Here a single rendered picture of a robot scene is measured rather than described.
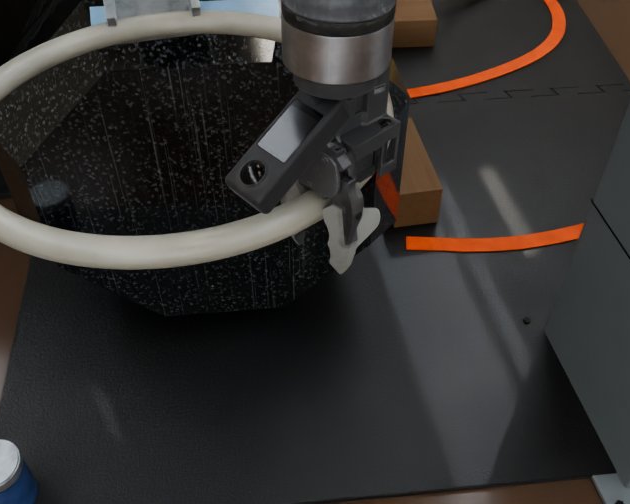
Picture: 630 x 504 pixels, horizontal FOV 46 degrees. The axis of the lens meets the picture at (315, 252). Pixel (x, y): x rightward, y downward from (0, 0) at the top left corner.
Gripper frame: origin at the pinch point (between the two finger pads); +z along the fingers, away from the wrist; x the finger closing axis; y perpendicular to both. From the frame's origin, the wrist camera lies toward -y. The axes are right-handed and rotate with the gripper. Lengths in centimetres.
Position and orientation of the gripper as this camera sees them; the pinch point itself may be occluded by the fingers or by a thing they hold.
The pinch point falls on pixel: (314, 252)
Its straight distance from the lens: 74.8
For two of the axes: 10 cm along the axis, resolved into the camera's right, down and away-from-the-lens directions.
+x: -7.0, -4.9, 5.2
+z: -0.1, 7.4, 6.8
